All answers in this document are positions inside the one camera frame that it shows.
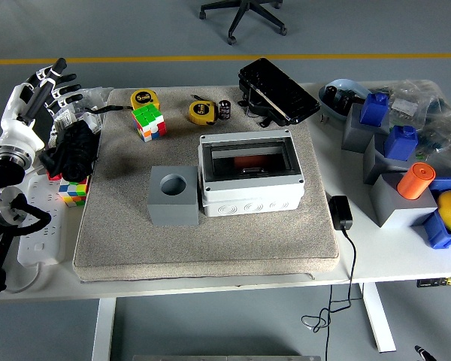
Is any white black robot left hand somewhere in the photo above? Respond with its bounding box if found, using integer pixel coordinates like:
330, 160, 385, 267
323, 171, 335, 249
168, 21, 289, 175
0, 57, 86, 157

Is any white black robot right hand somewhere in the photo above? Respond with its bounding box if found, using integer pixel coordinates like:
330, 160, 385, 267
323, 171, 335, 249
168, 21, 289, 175
413, 344, 434, 361

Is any orange cylinder battery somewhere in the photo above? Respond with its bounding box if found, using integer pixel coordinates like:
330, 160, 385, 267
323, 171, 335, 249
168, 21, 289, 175
232, 156, 266, 168
396, 162, 436, 200

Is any transparent hinged box lid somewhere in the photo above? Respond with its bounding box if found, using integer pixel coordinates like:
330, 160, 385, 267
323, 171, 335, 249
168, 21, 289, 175
204, 137, 300, 177

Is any white plastic junction box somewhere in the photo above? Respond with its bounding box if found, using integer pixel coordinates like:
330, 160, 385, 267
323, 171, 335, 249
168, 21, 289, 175
197, 129, 305, 218

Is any breaker in purple pack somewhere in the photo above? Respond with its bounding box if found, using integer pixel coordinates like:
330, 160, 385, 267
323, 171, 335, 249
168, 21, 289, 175
47, 108, 80, 147

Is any white table leg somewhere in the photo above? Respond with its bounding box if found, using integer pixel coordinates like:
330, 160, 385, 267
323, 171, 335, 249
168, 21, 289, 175
92, 299, 117, 361
362, 282, 395, 353

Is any black folded cloth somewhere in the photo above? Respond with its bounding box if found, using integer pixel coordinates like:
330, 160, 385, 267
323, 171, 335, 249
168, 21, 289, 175
39, 120, 101, 181

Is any black table control panel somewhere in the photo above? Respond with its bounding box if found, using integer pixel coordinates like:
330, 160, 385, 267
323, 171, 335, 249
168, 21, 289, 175
416, 277, 451, 289

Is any colourful puzzle cube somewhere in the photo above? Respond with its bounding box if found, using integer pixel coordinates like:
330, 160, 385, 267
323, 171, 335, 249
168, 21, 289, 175
130, 104, 167, 143
58, 177, 90, 207

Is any clear plastic bag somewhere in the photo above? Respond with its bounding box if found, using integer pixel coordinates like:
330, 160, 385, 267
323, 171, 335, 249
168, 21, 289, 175
44, 86, 114, 132

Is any white power strip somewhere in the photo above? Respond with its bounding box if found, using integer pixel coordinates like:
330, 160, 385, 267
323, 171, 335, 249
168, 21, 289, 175
17, 174, 67, 268

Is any blue plastic bin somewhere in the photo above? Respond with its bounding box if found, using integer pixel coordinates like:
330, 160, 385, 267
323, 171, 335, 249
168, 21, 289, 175
420, 177, 451, 250

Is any grey holder block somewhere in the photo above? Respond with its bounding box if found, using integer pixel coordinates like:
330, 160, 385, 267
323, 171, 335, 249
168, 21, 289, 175
362, 133, 410, 185
341, 103, 392, 153
368, 172, 439, 229

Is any black power adapter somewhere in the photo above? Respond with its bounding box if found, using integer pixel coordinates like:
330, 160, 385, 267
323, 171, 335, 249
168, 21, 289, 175
328, 195, 354, 231

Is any grey block with round hole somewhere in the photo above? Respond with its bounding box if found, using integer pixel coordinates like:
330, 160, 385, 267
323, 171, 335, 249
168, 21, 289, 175
147, 165, 201, 226

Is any small yellow tape measure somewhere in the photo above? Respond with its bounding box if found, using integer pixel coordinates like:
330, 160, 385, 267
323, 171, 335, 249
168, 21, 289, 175
188, 94, 216, 126

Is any black cylinder capacitor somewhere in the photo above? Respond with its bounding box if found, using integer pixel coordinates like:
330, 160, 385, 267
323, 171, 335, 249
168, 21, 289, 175
217, 99, 232, 121

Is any grey-brown mat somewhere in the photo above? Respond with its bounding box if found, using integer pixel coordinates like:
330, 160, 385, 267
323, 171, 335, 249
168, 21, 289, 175
73, 85, 341, 283

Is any clear bag of parts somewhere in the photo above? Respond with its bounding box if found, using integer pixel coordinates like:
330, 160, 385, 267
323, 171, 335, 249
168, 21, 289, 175
389, 78, 448, 125
416, 107, 451, 166

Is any black office chair base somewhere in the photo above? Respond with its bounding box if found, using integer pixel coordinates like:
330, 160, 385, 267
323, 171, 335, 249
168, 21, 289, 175
198, 0, 289, 46

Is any black hard case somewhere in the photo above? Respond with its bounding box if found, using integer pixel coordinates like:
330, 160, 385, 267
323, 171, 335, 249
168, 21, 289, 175
237, 57, 322, 127

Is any light blue bowl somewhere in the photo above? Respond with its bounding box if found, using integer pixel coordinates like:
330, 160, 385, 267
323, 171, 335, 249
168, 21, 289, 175
318, 77, 371, 122

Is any black adapter cord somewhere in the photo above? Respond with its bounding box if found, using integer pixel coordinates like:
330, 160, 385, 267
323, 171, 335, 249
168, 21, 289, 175
300, 227, 358, 361

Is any yellow tape measure with strap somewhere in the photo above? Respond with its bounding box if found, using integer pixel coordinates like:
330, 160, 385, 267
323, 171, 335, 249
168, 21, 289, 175
84, 89, 161, 114

